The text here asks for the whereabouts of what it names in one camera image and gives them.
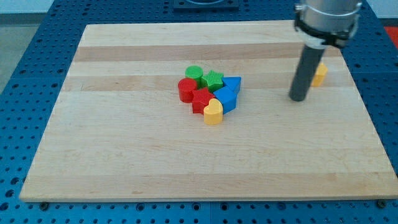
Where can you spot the yellow hexagon block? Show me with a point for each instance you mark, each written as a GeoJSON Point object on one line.
{"type": "Point", "coordinates": [320, 75]}

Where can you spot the blue triangle block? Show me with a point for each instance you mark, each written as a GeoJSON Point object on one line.
{"type": "Point", "coordinates": [233, 83]}

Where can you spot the light wooden board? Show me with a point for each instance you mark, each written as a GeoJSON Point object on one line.
{"type": "Point", "coordinates": [118, 131]}

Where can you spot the yellow heart block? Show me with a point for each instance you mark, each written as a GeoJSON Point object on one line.
{"type": "Point", "coordinates": [213, 112]}

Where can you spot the red star block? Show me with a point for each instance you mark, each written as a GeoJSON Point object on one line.
{"type": "Point", "coordinates": [201, 99]}

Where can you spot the red cylinder block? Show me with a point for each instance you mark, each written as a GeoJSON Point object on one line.
{"type": "Point", "coordinates": [186, 86]}

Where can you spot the blue cube block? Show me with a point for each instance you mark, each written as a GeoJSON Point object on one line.
{"type": "Point", "coordinates": [227, 97]}

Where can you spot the green star block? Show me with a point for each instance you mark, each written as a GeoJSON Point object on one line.
{"type": "Point", "coordinates": [212, 81]}

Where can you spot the green cylinder block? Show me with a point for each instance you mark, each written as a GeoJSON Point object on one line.
{"type": "Point", "coordinates": [195, 72]}

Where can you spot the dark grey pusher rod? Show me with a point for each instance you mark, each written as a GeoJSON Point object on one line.
{"type": "Point", "coordinates": [309, 61]}

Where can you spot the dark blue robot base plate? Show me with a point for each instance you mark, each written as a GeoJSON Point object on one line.
{"type": "Point", "coordinates": [205, 4]}

